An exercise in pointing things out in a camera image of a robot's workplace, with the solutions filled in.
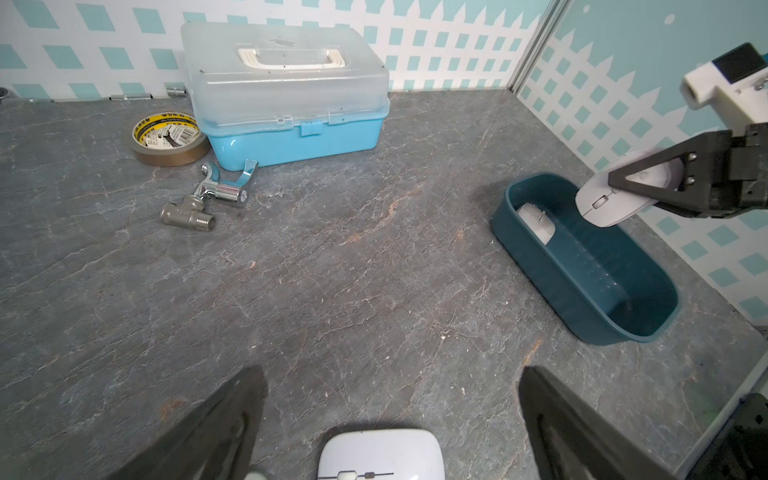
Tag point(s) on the teal storage box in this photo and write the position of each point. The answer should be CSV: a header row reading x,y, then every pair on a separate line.
x,y
604,286

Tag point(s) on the metal tap fitting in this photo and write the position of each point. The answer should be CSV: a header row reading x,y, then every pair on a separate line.
x,y
190,212

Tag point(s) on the white mouse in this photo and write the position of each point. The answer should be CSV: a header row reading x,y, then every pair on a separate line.
x,y
382,454
538,222
605,206

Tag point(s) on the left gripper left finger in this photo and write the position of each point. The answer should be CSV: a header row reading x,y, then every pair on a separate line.
x,y
214,441

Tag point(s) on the blue box clear lid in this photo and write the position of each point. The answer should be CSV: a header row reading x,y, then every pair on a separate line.
x,y
282,94

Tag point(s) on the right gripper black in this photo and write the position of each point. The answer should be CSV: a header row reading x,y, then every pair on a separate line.
x,y
698,177

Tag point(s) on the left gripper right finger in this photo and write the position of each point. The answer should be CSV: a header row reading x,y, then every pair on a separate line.
x,y
570,440

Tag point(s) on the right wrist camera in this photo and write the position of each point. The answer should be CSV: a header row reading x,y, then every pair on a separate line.
x,y
734,85

